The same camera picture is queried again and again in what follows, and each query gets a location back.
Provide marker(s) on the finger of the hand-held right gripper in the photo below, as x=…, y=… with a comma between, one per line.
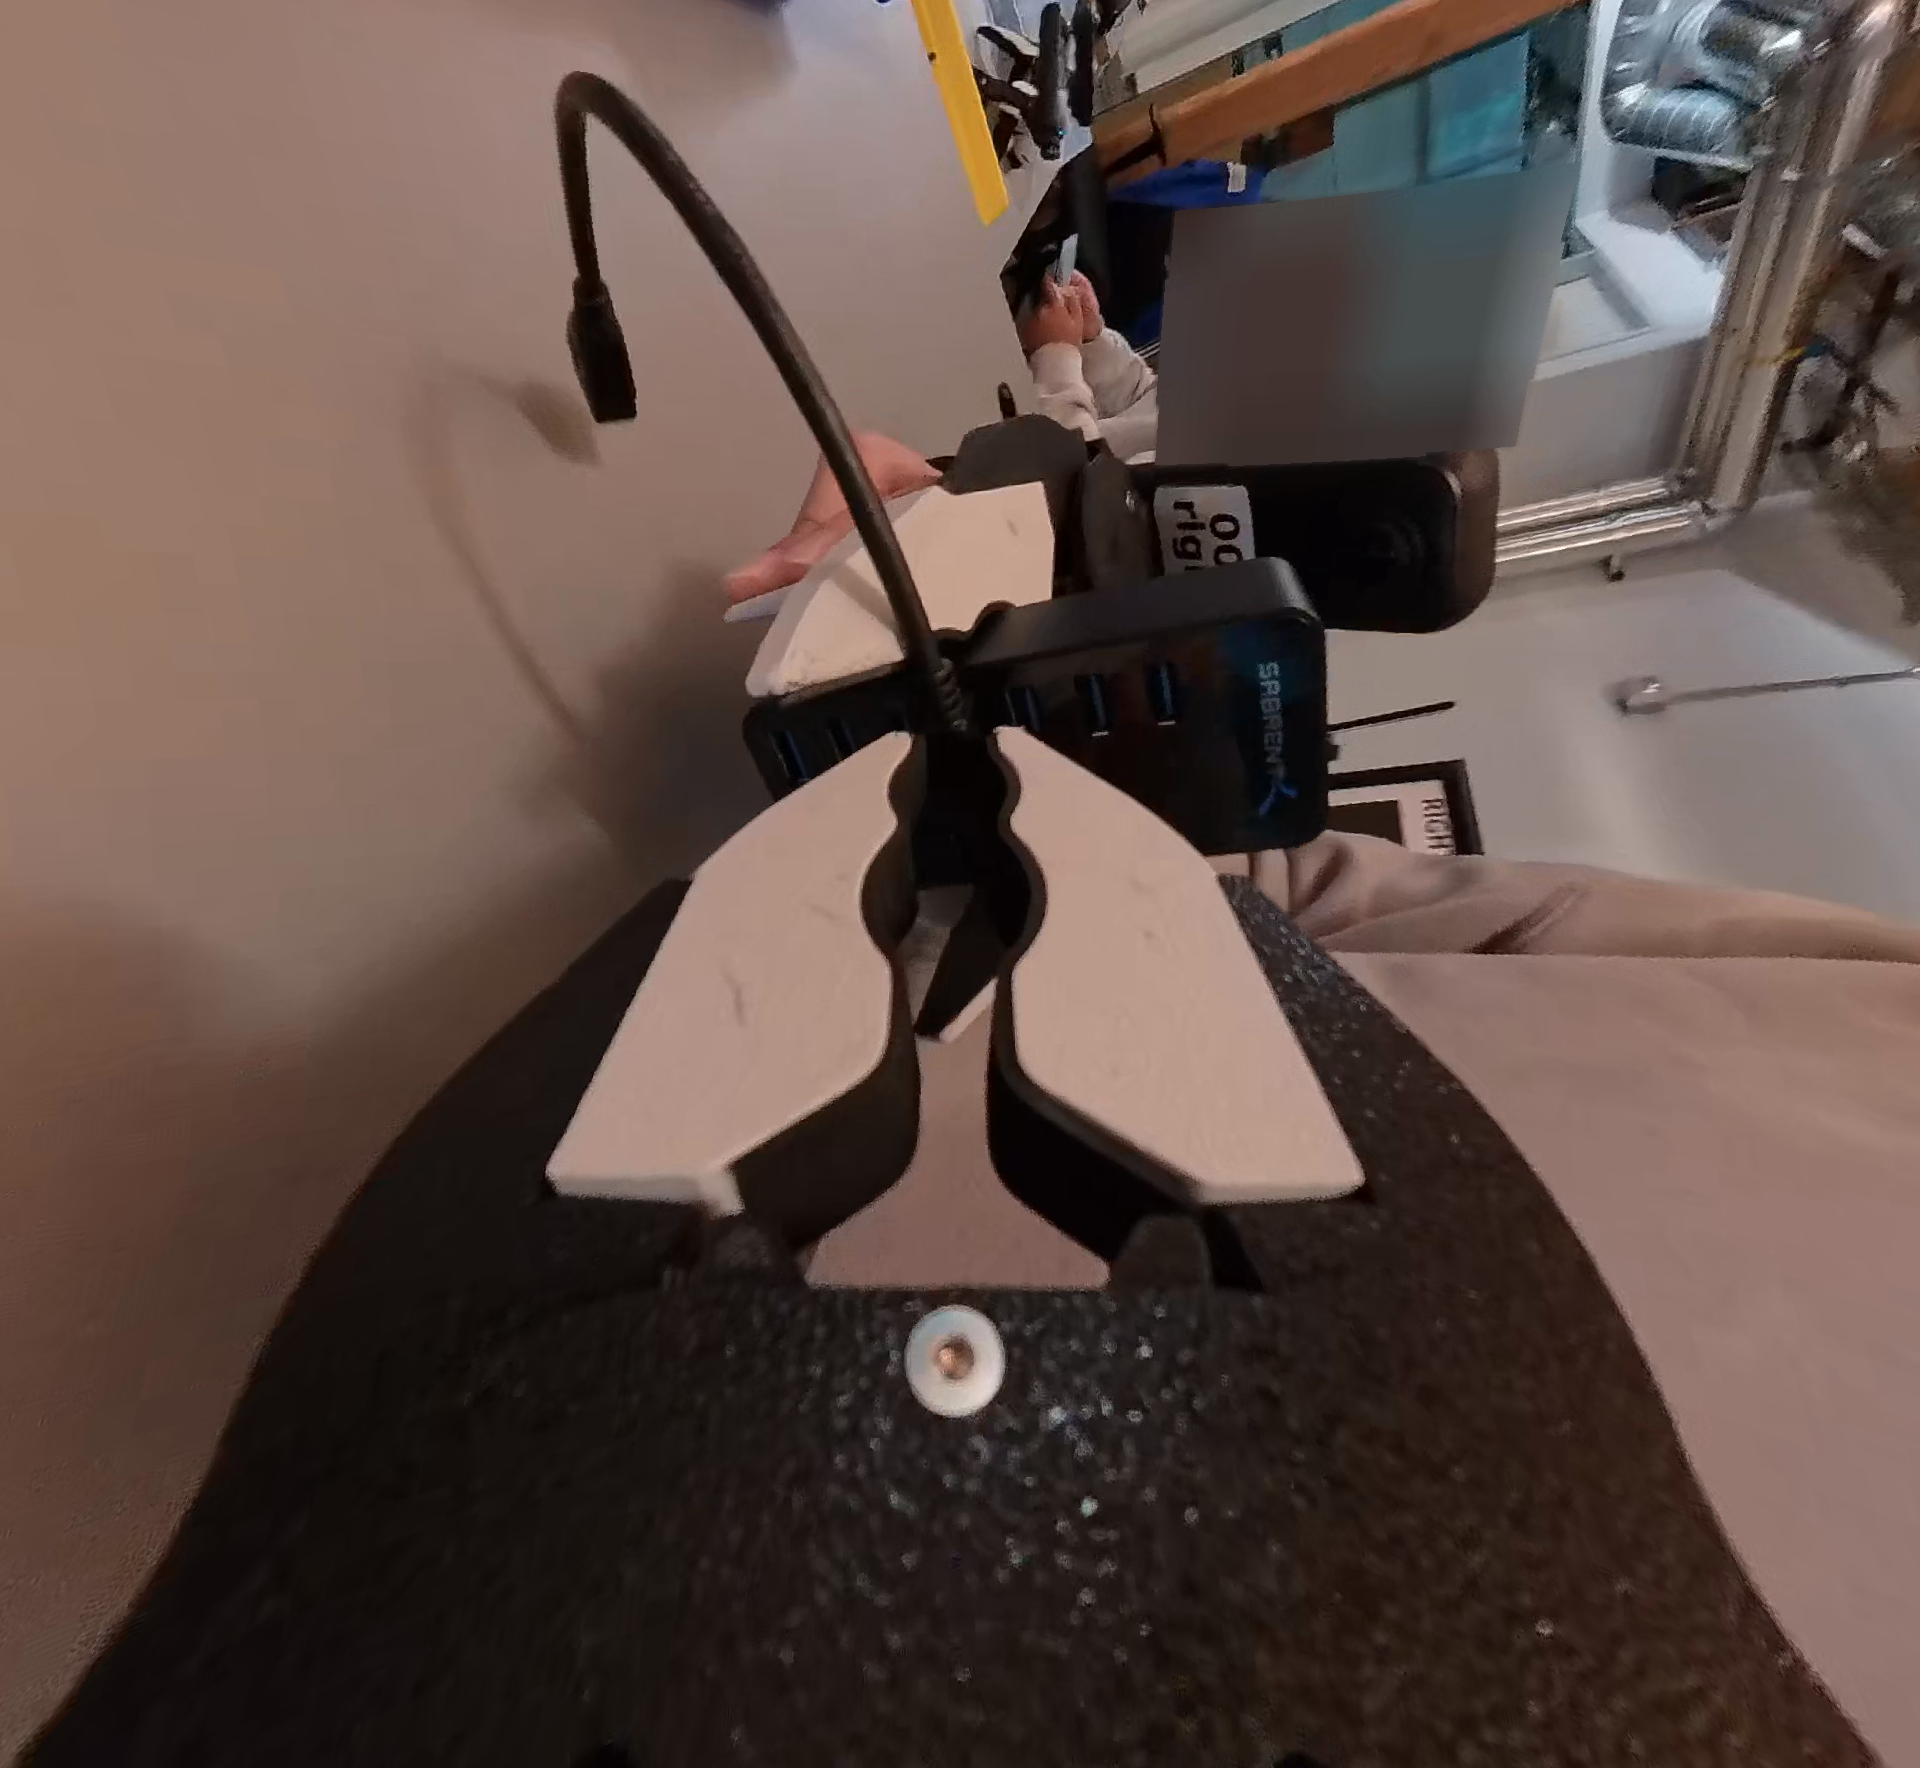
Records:
x=816, y=636
x=975, y=552

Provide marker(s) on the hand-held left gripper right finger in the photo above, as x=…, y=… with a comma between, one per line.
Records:
x=1154, y=1018

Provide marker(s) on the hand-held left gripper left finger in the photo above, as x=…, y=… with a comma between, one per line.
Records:
x=735, y=987

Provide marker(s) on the black usb hub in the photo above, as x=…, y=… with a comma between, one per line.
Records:
x=1275, y=747

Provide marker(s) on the person's right hand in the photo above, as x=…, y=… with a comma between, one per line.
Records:
x=855, y=493

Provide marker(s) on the blue jacket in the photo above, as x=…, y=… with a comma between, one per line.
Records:
x=1186, y=185

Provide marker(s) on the silver insulated pipe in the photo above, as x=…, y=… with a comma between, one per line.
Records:
x=1756, y=342

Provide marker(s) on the yellow ruler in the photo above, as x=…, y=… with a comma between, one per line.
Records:
x=959, y=102

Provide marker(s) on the black clamp tool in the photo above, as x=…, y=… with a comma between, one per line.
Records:
x=1050, y=74

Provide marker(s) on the wooden beam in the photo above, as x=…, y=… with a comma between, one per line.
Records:
x=1426, y=30

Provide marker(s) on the metal wall rod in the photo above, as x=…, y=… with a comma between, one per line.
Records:
x=1770, y=685

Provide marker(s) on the silver flexible duct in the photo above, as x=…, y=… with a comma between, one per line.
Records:
x=1711, y=43

